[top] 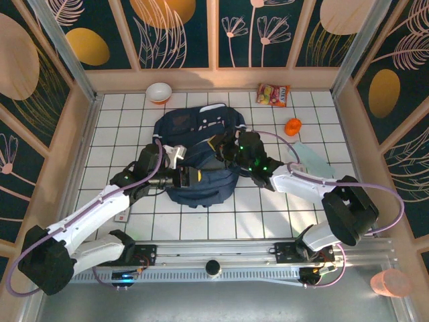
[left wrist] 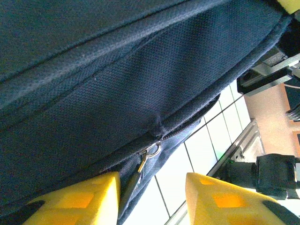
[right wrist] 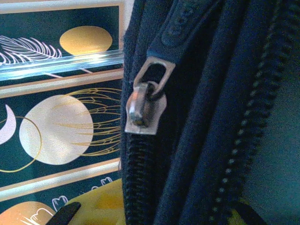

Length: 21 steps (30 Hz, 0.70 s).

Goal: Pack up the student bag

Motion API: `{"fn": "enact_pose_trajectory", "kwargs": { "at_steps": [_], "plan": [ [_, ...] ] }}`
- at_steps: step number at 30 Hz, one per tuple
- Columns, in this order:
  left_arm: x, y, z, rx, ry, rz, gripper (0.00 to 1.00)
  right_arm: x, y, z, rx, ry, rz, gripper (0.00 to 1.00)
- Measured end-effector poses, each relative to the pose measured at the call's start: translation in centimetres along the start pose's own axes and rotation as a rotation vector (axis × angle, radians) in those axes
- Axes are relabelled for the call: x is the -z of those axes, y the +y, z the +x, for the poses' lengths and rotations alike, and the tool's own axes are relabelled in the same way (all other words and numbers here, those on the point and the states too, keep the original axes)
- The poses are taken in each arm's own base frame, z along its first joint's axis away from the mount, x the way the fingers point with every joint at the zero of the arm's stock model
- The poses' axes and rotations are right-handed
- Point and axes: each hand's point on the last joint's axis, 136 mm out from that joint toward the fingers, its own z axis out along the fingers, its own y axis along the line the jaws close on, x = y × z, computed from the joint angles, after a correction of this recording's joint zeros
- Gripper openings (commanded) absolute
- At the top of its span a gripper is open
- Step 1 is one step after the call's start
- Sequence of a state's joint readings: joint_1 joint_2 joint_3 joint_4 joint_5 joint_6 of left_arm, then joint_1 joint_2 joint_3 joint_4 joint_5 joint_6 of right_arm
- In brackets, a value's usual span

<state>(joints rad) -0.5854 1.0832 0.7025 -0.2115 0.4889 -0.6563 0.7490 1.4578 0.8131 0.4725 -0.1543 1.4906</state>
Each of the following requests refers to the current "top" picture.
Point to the navy blue student backpack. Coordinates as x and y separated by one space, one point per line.
207 192

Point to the light teal pouch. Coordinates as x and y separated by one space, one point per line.
316 162

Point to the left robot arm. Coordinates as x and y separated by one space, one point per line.
94 208

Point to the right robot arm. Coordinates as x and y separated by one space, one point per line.
301 182

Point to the red fruit candy bag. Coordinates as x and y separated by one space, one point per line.
272 95

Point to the small orange round object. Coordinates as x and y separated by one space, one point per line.
293 126

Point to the small white card with red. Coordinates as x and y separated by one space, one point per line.
121 218

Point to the white bowl with orange rim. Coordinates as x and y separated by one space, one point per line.
159 92

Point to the black round knob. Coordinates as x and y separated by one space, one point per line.
213 267

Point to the pink translucent cup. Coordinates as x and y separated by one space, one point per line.
390 283

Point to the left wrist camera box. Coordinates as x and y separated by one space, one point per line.
175 156

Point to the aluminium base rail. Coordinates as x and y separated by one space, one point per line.
218 250

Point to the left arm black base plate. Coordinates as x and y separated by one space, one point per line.
147 255

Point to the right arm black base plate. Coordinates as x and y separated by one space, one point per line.
285 251

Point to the aluminium frame post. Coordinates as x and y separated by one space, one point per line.
358 47
67 57

